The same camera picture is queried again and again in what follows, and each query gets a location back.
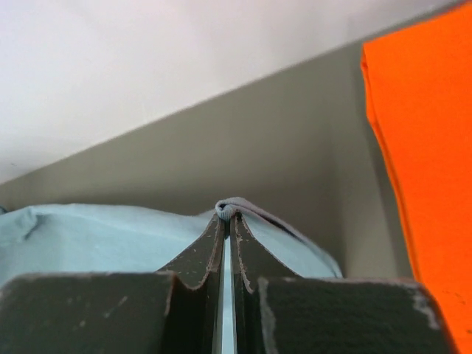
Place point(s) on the light blue t-shirt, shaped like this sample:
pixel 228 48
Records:
pixel 87 238

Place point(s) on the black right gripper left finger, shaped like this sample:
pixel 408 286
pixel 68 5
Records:
pixel 173 310

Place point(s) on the folded orange t-shirt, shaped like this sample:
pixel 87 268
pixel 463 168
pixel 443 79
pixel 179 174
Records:
pixel 418 102

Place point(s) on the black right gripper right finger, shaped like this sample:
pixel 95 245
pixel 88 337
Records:
pixel 278 311

